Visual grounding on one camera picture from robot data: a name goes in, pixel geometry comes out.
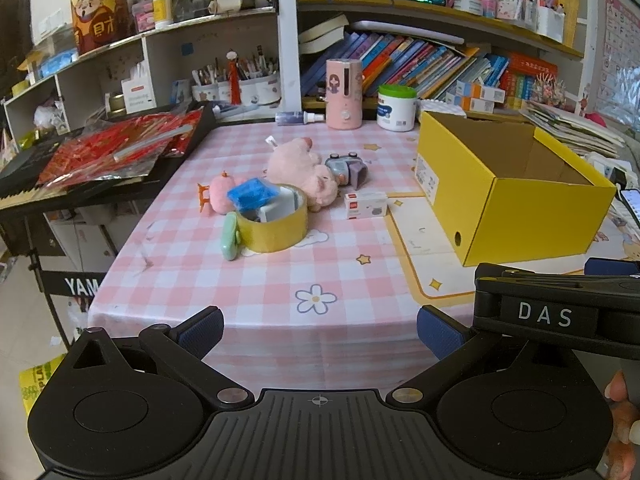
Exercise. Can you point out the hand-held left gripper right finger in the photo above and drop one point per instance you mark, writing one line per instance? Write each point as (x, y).
(440, 332)

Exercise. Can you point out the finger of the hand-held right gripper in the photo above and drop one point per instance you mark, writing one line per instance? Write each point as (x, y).
(612, 266)

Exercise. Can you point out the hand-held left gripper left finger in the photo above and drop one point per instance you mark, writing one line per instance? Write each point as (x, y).
(202, 332)

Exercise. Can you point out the pink pig plush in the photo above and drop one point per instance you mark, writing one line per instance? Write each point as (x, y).
(295, 165)

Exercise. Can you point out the person's right hand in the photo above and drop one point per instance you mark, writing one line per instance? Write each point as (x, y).
(627, 425)

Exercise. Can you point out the pink checked tablecloth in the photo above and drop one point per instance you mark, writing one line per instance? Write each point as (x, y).
(200, 270)

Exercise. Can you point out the lit smartphone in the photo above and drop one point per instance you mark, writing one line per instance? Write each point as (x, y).
(632, 205)

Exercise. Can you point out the cream cartoon desk mat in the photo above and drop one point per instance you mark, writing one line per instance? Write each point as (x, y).
(425, 250)

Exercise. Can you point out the small green hand mirror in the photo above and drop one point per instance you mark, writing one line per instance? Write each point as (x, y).
(230, 242)

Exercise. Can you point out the yellow cardboard box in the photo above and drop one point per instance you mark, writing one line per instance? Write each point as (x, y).
(530, 220)

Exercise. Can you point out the white power strip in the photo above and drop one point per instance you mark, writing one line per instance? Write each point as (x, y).
(607, 165)

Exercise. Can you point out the yellow tape roll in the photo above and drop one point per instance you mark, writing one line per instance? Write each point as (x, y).
(272, 235)

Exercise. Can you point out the pink chick plush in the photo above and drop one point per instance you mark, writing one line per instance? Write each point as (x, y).
(220, 197)

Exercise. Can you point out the pile of paper booklets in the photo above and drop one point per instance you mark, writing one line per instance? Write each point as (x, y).
(570, 127)

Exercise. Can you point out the blue plastic packet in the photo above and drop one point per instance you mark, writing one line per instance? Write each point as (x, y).
(252, 195)

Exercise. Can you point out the small white red-label box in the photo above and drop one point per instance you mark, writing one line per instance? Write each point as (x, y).
(365, 206)

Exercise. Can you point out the black keyboard stand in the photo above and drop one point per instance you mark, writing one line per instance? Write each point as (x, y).
(47, 285)

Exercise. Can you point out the black keyboard piano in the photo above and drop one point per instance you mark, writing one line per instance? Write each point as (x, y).
(165, 170)

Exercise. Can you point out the yellow green plastic bag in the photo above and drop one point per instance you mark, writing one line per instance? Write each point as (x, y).
(35, 385)

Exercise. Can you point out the pink flower ornament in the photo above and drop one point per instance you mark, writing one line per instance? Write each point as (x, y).
(547, 91)

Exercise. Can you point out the red packaged decorations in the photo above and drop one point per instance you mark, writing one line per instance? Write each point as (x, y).
(115, 147)

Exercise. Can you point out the red yellow boxed book set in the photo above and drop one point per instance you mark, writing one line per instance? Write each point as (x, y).
(530, 77)

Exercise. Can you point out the stack of white orange boxes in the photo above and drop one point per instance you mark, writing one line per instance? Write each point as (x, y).
(475, 97)

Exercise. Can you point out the white jar green lid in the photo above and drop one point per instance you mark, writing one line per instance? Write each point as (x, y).
(396, 110)

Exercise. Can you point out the blue spray bottle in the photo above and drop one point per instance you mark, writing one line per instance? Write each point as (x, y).
(295, 118)

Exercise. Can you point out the white cartoon pen holder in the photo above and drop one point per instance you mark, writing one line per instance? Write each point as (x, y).
(260, 90)
(206, 92)

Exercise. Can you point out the white red-label tissue box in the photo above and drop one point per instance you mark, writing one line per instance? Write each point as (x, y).
(140, 92)

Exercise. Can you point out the white desk pen cup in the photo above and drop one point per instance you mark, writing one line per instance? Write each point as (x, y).
(550, 25)

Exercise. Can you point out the red white tube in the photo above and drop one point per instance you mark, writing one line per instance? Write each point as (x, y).
(233, 80)

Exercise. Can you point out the pink humidifier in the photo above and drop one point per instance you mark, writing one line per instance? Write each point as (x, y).
(344, 95)

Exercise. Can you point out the row of blue spine books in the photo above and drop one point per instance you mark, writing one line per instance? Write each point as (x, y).
(400, 60)

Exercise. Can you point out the white shelf unit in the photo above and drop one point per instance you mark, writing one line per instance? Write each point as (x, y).
(287, 35)

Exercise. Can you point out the thick white book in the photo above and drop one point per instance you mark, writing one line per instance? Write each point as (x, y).
(322, 35)

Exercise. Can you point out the white bottle yellow label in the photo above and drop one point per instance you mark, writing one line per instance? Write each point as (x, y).
(162, 10)

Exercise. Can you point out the orange cartoon figure box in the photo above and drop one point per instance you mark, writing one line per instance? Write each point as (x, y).
(100, 20)

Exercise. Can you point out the clear jar white lid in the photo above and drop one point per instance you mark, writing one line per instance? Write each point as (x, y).
(203, 1)

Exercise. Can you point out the alphabet wall poster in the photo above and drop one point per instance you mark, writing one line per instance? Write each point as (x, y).
(620, 50)

